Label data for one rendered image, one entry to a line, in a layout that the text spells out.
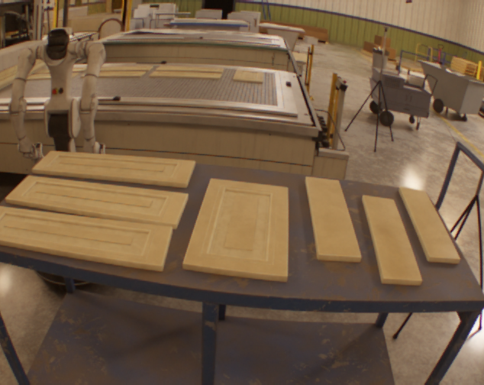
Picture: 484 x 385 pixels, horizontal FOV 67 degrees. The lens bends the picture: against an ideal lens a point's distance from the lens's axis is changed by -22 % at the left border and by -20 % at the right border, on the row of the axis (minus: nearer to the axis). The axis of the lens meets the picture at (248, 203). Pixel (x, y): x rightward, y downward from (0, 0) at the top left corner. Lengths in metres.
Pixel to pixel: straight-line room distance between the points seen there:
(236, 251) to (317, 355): 0.92
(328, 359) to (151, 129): 1.98
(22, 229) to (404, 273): 1.12
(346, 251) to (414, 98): 5.58
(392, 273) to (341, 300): 0.19
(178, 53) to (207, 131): 4.22
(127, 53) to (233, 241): 6.34
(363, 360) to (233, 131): 1.79
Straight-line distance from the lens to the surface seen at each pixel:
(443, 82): 8.87
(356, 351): 2.04
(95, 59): 2.24
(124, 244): 1.20
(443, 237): 1.49
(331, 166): 3.16
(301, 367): 1.91
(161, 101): 3.15
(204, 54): 7.09
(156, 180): 1.53
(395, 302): 1.16
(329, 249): 1.25
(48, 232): 1.28
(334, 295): 1.12
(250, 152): 3.07
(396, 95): 6.62
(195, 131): 3.05
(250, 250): 1.20
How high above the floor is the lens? 1.72
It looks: 28 degrees down
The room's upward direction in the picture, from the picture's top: 6 degrees clockwise
